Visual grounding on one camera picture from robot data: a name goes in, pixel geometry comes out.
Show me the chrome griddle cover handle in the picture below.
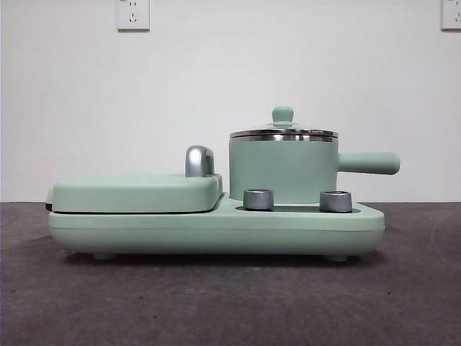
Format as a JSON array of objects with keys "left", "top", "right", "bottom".
[{"left": 184, "top": 145, "right": 216, "bottom": 178}]

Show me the green griddle cover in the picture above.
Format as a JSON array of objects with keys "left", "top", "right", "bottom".
[{"left": 45, "top": 172, "right": 223, "bottom": 214}]

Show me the green steamer pot with handle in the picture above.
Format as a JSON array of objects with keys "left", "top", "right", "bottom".
[{"left": 228, "top": 133, "right": 400, "bottom": 203}]

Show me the glass pot lid green knob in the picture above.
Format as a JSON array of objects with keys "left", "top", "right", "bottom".
[{"left": 229, "top": 105, "right": 339, "bottom": 140}]

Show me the white wall outlet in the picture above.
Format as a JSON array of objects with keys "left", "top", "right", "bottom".
[
  {"left": 441, "top": 0, "right": 461, "bottom": 31},
  {"left": 115, "top": 0, "right": 151, "bottom": 32}
]

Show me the silver control knob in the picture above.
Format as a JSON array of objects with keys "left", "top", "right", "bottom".
[
  {"left": 243, "top": 188, "right": 274, "bottom": 210},
  {"left": 319, "top": 190, "right": 353, "bottom": 213}
]

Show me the green breakfast maker base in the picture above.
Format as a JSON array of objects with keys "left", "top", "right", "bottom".
[{"left": 48, "top": 192, "right": 385, "bottom": 261}]

